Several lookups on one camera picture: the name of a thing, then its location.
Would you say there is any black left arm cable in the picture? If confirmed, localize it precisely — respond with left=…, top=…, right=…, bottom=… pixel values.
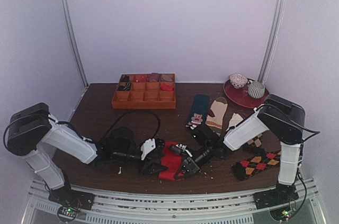
left=102, top=110, right=162, bottom=145

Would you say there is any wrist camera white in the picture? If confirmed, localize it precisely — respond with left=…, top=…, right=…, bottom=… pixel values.
left=169, top=144, right=192, bottom=157
left=140, top=138, right=156, bottom=160

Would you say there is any black red argyle sock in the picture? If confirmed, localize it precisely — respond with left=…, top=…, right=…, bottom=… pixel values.
left=231, top=148, right=281, bottom=181

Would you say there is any aluminium post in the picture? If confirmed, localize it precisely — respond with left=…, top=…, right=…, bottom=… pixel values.
left=61, top=0, right=89, bottom=88
left=257, top=0, right=285, bottom=84

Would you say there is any green reindeer sock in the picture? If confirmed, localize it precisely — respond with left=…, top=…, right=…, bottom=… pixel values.
left=185, top=94, right=210, bottom=130

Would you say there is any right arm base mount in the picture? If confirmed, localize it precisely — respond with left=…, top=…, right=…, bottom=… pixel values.
left=253, top=184, right=299, bottom=221

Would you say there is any aluminium table rail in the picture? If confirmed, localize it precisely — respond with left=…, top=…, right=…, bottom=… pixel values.
left=19, top=178, right=329, bottom=223

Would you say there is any white brown sock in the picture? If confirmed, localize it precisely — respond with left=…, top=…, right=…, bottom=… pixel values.
left=227, top=113, right=244, bottom=130

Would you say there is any striped grey cup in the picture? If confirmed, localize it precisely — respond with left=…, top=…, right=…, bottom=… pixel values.
left=248, top=81, right=265, bottom=99

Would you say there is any patterned white bowl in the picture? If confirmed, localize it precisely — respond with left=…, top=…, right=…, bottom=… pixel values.
left=229, top=73, right=248, bottom=89

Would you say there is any red plate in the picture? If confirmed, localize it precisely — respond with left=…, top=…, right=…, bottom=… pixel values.
left=223, top=80, right=270, bottom=109

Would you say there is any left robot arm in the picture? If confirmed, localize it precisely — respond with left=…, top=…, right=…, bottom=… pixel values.
left=3, top=103, right=168, bottom=205

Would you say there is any wooden divided organizer tray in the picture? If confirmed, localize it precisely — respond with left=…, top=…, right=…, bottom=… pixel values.
left=112, top=73, right=176, bottom=110

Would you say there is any right aluminium post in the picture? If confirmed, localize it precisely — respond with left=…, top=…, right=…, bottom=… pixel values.
left=257, top=0, right=285, bottom=84

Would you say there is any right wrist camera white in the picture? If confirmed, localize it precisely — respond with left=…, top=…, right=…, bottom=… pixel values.
left=169, top=144, right=192, bottom=157

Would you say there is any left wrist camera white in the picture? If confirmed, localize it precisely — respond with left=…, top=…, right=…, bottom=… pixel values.
left=140, top=138, right=156, bottom=160

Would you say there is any brown argyle sock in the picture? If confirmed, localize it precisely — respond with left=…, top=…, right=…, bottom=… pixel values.
left=243, top=133, right=263, bottom=148

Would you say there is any left aluminium post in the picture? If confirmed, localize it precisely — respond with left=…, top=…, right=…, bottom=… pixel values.
left=61, top=0, right=89, bottom=88

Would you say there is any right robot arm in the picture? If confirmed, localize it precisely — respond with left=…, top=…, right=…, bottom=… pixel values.
left=170, top=94, right=305, bottom=204

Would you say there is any rolled red sock in tray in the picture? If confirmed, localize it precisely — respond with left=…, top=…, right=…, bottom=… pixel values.
left=160, top=82, right=175, bottom=92

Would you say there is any black white sock in tray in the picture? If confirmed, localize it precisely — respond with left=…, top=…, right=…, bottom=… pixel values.
left=118, top=82, right=132, bottom=92

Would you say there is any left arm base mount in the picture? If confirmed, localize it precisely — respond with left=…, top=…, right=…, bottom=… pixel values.
left=48, top=190, right=95, bottom=223

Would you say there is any cream striped sock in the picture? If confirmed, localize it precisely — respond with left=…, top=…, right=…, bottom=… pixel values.
left=206, top=97, right=228, bottom=136

